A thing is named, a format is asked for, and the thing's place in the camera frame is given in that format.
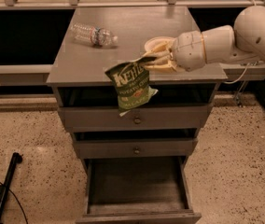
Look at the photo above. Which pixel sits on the metal railing frame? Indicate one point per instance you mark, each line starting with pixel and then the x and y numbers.
pixel 24 50

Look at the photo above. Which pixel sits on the green jalapeno chip bag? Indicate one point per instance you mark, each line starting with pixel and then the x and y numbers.
pixel 131 82

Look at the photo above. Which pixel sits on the clear plastic water bottle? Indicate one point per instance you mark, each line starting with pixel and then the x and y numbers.
pixel 93 36

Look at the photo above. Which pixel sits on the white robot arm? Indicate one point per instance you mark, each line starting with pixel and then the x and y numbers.
pixel 243 42

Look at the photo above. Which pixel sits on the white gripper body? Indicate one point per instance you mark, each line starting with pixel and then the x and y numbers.
pixel 188 50

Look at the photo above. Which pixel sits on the brass top drawer knob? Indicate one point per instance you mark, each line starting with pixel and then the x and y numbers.
pixel 137 121

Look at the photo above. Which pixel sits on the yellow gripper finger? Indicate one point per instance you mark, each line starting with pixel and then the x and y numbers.
pixel 163 49
pixel 163 68

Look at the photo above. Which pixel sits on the grey open bottom drawer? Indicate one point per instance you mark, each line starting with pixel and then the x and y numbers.
pixel 151 190

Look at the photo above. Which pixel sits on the grey middle drawer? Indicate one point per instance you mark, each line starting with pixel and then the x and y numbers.
pixel 125 148

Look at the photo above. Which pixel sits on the white paper bowl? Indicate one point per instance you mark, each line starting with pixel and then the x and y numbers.
pixel 150 44

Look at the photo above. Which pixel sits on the black stand leg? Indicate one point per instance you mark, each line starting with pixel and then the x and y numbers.
pixel 5 186

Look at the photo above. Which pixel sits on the grey top drawer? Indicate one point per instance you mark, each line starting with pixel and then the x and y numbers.
pixel 93 119

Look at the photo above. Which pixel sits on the grey wooden drawer cabinet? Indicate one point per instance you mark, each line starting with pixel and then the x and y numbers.
pixel 78 75

